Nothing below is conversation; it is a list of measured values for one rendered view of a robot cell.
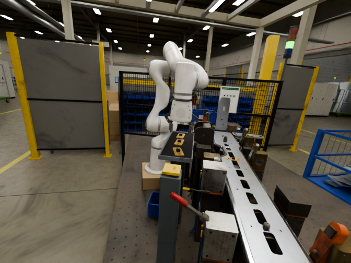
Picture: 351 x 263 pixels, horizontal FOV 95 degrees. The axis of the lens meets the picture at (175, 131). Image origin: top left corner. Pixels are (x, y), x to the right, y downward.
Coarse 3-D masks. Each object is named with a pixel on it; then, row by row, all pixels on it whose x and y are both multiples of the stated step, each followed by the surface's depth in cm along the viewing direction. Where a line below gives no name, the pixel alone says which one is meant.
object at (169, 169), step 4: (168, 164) 59; (172, 164) 59; (164, 168) 57; (168, 168) 57; (172, 168) 57; (176, 168) 57; (180, 168) 57; (164, 172) 55; (168, 172) 54; (172, 172) 54; (176, 172) 54
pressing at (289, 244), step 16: (224, 160) 102; (240, 160) 104; (256, 176) 86; (240, 192) 72; (256, 192) 73; (240, 208) 62; (256, 208) 63; (272, 208) 64; (240, 224) 55; (256, 224) 56; (272, 224) 56; (288, 224) 57; (240, 240) 50; (256, 240) 50; (288, 240) 51; (256, 256) 45; (272, 256) 45; (288, 256) 46; (304, 256) 46
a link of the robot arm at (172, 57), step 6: (174, 48) 88; (168, 54) 86; (174, 54) 82; (180, 54) 84; (168, 60) 84; (174, 60) 80; (180, 60) 80; (186, 60) 80; (174, 66) 81; (198, 66) 78; (174, 72) 84; (198, 72) 73; (204, 72) 74; (198, 78) 71; (204, 78) 72; (198, 84) 72; (204, 84) 73
